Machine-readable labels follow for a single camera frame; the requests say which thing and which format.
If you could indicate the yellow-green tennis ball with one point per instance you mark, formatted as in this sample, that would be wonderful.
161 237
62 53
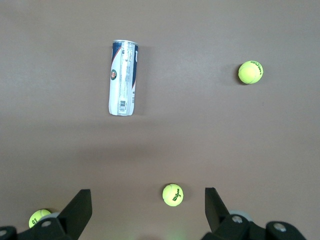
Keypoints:
36 218
250 73
172 195

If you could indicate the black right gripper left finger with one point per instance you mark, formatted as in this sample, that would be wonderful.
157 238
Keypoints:
75 212

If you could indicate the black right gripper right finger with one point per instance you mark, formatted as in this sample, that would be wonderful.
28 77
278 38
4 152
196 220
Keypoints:
217 212

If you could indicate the white blue tennis ball can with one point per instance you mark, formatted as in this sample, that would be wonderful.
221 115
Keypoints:
123 80

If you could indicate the brown table cover cloth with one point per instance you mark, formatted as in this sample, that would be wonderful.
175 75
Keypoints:
200 137

